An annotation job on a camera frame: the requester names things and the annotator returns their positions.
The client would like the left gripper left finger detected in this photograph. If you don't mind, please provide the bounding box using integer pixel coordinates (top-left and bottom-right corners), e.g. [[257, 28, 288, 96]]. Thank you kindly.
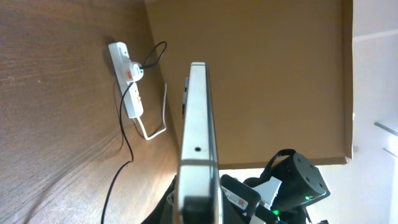
[[142, 177, 176, 224]]

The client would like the white power strip cord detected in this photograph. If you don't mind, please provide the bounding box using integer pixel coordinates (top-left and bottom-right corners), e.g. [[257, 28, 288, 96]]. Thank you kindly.
[[136, 82, 168, 141]]

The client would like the black Samsung Galaxy smartphone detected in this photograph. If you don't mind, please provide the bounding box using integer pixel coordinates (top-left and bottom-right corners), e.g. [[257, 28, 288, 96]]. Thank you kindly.
[[174, 62, 223, 223]]

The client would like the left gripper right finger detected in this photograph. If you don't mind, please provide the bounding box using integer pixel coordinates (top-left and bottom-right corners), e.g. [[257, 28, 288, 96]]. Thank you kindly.
[[221, 191, 244, 224]]

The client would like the white USB charger plug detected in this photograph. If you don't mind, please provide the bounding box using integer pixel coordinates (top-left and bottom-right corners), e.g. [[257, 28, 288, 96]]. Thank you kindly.
[[124, 62, 144, 83]]

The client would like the black USB charging cable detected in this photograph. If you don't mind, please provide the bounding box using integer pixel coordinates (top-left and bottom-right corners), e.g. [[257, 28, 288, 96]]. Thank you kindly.
[[100, 40, 168, 224]]

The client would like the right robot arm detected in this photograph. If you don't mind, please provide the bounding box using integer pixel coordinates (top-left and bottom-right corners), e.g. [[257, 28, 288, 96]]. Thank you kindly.
[[244, 149, 330, 223]]

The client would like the white power strip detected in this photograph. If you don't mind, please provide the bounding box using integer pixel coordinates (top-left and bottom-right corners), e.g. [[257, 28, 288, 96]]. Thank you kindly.
[[108, 42, 144, 118]]

